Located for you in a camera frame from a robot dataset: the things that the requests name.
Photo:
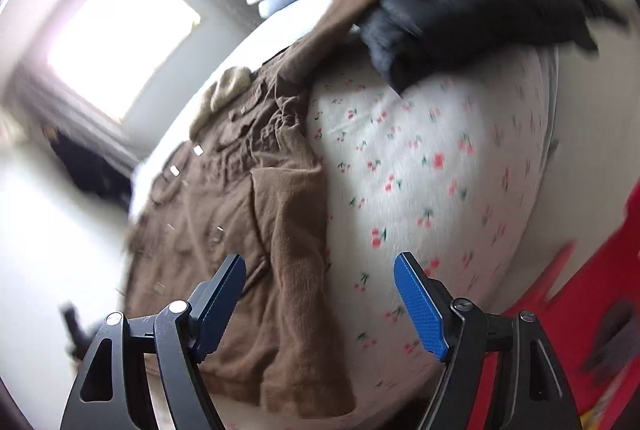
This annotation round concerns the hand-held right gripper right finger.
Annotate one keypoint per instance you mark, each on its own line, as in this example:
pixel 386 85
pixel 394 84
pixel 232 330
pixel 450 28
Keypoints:
pixel 420 305

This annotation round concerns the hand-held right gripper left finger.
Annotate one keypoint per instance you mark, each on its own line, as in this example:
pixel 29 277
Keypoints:
pixel 220 300

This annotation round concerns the brown jacket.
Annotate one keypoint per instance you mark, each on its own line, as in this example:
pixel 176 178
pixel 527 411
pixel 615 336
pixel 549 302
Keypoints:
pixel 280 210

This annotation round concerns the dark hanging clothes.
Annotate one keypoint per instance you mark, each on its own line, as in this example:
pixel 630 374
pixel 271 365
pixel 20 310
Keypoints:
pixel 95 170

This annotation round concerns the bed with cherry print sheet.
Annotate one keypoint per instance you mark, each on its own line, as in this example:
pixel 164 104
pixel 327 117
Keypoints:
pixel 425 160

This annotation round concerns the small dark object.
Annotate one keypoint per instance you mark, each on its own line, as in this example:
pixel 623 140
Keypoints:
pixel 74 330

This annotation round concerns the red chair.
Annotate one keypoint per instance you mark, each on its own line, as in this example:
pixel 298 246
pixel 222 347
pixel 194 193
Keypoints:
pixel 600 285

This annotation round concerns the window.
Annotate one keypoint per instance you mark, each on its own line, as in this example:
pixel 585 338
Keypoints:
pixel 120 45

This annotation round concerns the black puffer jacket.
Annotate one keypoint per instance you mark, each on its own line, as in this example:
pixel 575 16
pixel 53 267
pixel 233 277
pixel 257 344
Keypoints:
pixel 450 10

